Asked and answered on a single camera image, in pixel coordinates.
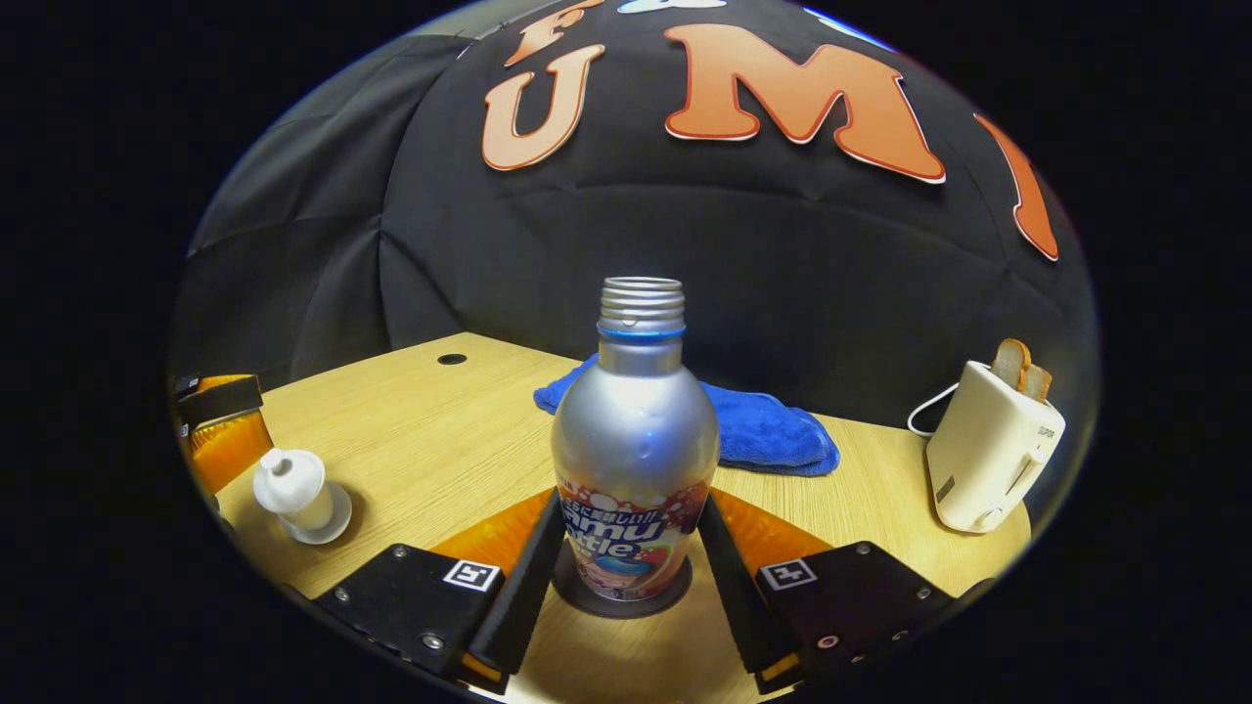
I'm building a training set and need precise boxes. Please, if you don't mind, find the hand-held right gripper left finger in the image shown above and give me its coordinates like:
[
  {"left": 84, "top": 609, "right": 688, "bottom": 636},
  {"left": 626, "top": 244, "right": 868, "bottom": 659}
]
[{"left": 313, "top": 489, "right": 569, "bottom": 697}]

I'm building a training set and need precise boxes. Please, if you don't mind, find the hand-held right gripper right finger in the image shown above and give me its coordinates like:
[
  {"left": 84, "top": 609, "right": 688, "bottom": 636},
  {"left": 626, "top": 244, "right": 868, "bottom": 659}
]
[{"left": 695, "top": 488, "right": 965, "bottom": 698}]

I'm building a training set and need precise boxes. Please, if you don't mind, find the dark round coaster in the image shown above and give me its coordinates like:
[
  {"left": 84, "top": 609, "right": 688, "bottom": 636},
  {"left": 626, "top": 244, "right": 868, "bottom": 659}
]
[{"left": 550, "top": 552, "right": 693, "bottom": 619}]

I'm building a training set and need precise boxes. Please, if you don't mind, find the white teacup lid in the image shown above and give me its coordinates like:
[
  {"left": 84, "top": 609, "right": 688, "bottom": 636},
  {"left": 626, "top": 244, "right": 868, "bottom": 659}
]
[{"left": 252, "top": 448, "right": 326, "bottom": 516}]

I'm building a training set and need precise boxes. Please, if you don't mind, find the white teacup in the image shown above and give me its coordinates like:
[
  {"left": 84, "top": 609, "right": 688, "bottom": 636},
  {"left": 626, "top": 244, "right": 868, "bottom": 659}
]
[{"left": 284, "top": 484, "right": 335, "bottom": 534}]

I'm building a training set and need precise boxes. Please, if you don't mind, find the silver water bottle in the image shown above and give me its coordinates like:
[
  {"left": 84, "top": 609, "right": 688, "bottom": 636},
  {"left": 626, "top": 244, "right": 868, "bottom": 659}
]
[{"left": 550, "top": 277, "right": 722, "bottom": 602}]

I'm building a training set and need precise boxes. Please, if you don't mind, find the white saucer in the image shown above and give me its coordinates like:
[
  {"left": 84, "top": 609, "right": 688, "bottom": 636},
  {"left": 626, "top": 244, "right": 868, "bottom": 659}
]
[{"left": 279, "top": 481, "right": 354, "bottom": 546}]

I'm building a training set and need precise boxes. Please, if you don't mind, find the blue towel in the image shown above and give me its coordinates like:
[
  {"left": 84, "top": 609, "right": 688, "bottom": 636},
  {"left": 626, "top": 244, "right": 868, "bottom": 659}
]
[{"left": 533, "top": 354, "right": 842, "bottom": 477}]

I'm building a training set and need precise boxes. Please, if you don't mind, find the white toaster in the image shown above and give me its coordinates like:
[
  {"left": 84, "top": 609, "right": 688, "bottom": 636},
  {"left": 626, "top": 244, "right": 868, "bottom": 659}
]
[{"left": 924, "top": 360, "right": 1067, "bottom": 534}]

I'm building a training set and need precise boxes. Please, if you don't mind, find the black backdrop cloth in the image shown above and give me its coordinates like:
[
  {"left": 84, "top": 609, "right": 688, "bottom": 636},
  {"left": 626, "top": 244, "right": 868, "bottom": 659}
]
[{"left": 168, "top": 0, "right": 1101, "bottom": 461}]

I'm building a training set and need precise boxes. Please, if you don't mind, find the white toaster cable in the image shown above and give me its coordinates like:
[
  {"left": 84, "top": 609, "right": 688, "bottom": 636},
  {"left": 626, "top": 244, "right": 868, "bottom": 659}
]
[{"left": 907, "top": 381, "right": 964, "bottom": 438}]

